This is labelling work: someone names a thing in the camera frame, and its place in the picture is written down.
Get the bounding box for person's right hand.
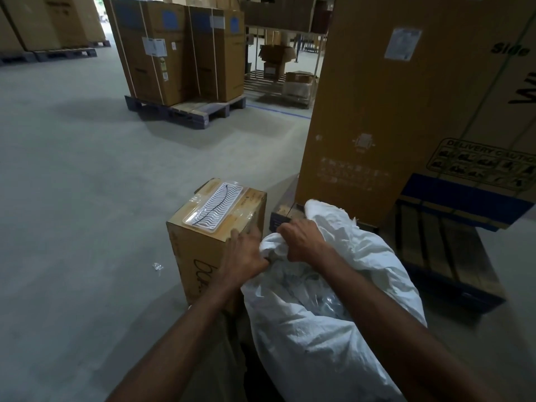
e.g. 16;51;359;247
277;218;332;265

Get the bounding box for person's left hand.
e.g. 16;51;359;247
216;228;270;294

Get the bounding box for white woven sack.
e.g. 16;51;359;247
241;199;428;402

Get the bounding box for person's left forearm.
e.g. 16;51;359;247
106;284;243;402

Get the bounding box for person's right forearm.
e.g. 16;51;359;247
312;250;505;402

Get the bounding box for clear plastic blister tray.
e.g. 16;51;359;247
183;181;245;234

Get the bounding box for small brown cardboard box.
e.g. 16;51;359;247
166;178;268;315

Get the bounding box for clear plastic packaging in sack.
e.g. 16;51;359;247
272;264;353;323

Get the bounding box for grey wooden pallet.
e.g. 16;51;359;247
124;94;247;130

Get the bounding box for wrapped cardboard box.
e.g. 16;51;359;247
282;71;317;99

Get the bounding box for metal storage rack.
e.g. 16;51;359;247
244;24;328;110

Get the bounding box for huge cardboard appliance box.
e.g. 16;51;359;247
295;0;536;231

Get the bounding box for wooden pallet with blue edge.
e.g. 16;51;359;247
270;196;508;314

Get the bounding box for open cardboard box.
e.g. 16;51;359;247
258;44;297;81

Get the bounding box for cardboard boxes on rack top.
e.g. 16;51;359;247
244;0;336;35

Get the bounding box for dark low pallet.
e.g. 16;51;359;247
33;47;98;63
0;51;37;66

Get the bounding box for large stacked cardboard box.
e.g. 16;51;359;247
0;0;64;54
44;0;107;46

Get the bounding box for tall strapped cardboard box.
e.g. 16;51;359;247
186;6;247;103
103;0;194;107

